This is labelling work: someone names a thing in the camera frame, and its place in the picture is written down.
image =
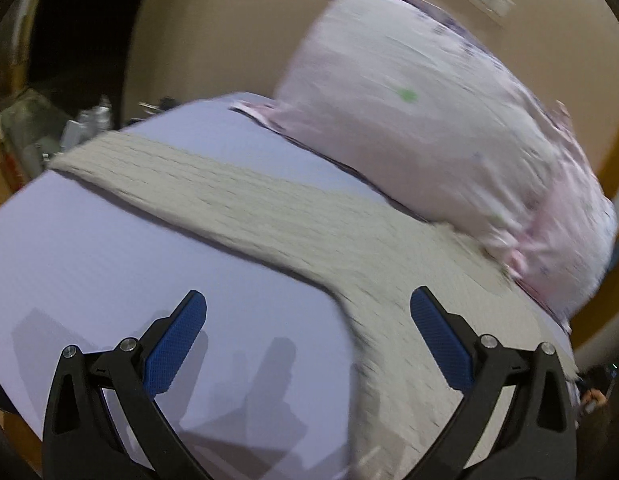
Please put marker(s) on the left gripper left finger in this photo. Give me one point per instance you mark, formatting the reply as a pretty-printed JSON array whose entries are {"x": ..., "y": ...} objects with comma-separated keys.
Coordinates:
[{"x": 80, "y": 439}]

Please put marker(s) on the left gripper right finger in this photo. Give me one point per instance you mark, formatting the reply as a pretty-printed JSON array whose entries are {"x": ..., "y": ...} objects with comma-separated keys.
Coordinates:
[{"x": 537, "y": 438}]

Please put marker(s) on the beige cable knit sweater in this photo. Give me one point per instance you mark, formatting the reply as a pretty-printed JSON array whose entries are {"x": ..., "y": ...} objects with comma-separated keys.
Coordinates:
[{"x": 368, "y": 256}]

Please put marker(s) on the person's right hand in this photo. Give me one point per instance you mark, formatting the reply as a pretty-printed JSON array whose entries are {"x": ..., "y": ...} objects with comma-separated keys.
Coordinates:
[{"x": 592, "y": 399}]

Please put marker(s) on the lavender bed sheet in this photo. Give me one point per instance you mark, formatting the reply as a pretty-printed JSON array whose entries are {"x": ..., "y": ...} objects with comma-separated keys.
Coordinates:
[{"x": 264, "y": 392}]

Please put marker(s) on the left floral pink pillow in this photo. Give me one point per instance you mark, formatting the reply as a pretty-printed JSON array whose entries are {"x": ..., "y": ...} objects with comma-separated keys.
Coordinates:
[{"x": 402, "y": 94}]

